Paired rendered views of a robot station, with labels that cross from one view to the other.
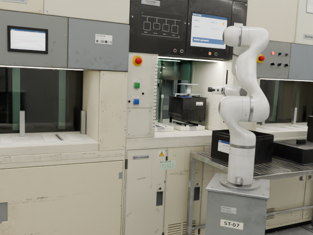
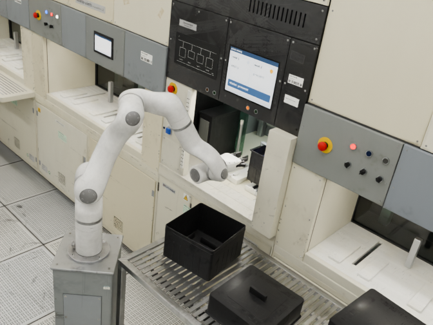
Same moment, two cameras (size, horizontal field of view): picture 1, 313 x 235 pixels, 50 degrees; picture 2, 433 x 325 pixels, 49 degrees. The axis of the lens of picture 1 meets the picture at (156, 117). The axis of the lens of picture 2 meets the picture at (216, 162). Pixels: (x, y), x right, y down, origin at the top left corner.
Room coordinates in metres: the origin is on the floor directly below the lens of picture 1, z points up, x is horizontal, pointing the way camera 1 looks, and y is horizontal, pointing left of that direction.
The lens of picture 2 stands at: (1.38, -2.21, 2.22)
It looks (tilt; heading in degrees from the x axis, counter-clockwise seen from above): 28 degrees down; 66
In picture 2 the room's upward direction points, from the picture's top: 8 degrees clockwise
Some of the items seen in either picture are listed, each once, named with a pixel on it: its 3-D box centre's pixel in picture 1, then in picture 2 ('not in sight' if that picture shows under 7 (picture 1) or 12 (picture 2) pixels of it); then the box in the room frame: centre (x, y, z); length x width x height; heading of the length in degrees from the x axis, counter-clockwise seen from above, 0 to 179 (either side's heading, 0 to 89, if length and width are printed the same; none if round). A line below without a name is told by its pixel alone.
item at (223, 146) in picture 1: (241, 146); (204, 240); (2.10, -0.55, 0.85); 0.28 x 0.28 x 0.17; 34
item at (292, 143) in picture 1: (300, 148); (256, 302); (2.19, -0.96, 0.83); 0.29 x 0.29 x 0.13; 28
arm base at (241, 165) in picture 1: (241, 165); (88, 234); (1.59, -0.42, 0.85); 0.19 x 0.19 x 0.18
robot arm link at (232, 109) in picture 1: (237, 120); (89, 191); (1.59, -0.38, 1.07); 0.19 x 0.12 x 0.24; 82
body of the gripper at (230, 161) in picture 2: (222, 90); (226, 162); (2.21, -0.42, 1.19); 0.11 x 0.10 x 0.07; 26
